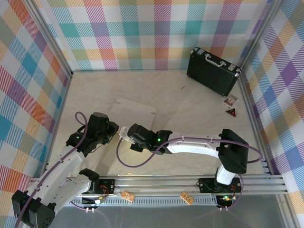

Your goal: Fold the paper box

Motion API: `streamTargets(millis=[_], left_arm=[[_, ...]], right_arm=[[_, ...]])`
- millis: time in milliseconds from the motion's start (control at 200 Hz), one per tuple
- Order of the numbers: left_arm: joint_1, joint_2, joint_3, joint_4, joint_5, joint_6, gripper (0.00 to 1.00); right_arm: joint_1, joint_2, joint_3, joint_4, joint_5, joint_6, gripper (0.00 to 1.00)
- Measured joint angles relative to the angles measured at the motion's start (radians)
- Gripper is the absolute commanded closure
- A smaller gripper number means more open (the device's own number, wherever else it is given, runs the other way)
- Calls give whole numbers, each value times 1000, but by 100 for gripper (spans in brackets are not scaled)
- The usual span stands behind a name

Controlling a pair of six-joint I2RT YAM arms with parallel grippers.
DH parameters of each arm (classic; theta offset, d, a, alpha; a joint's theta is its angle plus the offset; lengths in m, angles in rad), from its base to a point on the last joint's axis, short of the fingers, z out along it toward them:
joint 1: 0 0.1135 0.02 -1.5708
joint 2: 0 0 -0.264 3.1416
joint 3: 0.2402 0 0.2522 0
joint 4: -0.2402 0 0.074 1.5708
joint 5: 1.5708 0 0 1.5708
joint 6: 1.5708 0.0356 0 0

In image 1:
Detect grey slotted cable duct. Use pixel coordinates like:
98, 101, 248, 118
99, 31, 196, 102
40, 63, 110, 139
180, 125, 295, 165
71, 198, 219, 207

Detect grey metal front panel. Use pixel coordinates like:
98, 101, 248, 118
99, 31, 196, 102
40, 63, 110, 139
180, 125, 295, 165
21, 204, 289, 228

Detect cardboard paper box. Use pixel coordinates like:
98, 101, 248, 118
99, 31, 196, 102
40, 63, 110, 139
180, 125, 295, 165
109, 97, 157, 131

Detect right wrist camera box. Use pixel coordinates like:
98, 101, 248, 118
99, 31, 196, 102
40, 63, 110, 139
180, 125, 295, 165
118, 126, 134, 144

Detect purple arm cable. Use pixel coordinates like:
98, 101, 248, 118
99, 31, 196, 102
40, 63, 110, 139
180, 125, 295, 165
116, 136, 264, 211
14, 111, 95, 228

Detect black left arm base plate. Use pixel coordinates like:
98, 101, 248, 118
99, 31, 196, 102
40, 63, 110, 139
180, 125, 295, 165
82, 178, 116, 194

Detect aluminium side rail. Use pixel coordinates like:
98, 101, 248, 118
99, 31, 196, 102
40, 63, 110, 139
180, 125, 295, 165
237, 71, 274, 176
41, 72, 73, 178

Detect orange circuit board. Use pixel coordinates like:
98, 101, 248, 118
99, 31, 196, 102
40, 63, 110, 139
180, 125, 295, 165
120, 191, 135, 201
180, 191, 194, 205

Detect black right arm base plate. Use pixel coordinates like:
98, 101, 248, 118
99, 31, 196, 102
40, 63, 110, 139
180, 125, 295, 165
198, 177, 243, 193

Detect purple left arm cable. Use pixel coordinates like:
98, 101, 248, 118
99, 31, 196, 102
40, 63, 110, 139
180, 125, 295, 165
14, 111, 95, 228

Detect black briefcase with silver handle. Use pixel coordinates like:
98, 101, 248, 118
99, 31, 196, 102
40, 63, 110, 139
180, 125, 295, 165
187, 47, 243, 97

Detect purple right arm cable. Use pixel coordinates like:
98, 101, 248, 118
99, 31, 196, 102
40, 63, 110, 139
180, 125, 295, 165
116, 136, 264, 211

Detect aluminium front frame rail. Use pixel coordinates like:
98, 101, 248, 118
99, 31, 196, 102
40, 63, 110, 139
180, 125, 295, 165
25, 174, 289, 197

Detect aluminium frame post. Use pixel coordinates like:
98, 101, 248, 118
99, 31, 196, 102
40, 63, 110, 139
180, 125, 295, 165
238, 0, 285, 72
22, 0, 73, 79

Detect small picture card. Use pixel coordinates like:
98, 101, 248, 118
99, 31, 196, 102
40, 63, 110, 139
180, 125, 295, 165
222, 94, 238, 106

